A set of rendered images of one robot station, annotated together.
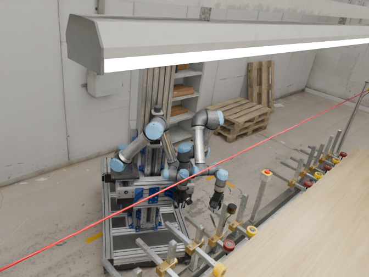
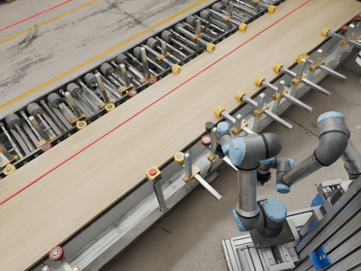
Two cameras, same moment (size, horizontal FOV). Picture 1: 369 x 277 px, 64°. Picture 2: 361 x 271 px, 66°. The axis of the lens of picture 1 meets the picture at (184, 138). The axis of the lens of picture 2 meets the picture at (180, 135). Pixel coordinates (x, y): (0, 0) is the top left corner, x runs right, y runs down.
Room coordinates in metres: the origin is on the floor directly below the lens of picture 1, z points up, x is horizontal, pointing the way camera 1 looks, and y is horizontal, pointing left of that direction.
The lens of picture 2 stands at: (2.76, -0.32, 2.62)
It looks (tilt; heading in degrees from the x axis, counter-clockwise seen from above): 53 degrees down; 193
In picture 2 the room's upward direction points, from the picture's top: 7 degrees counter-clockwise
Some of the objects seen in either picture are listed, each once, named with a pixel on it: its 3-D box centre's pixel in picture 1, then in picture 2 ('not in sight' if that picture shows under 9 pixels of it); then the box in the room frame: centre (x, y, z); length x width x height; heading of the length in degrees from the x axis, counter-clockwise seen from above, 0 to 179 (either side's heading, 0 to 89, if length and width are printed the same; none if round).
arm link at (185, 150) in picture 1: (185, 151); (272, 213); (2.17, -0.02, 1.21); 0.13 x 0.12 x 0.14; 107
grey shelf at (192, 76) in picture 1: (171, 100); not in sight; (4.49, 0.29, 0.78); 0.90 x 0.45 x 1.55; 138
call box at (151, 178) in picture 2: (266, 176); (153, 175); (1.99, -0.69, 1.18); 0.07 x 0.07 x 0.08; 49
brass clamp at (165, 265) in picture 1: (167, 266); (260, 110); (1.22, 0.00, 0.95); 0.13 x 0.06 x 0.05; 139
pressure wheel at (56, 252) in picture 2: (307, 187); (59, 255); (2.42, -1.26, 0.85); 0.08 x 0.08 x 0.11
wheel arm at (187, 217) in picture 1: (206, 233); (225, 159); (1.63, -0.26, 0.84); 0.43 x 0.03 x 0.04; 49
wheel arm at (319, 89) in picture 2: not in sight; (302, 79); (0.84, 0.36, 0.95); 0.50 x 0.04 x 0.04; 49
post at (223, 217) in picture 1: (220, 228); (214, 149); (1.61, -0.35, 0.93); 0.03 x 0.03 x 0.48; 49
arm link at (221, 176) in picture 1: (221, 177); (223, 132); (1.72, -0.30, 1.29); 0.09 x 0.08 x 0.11; 17
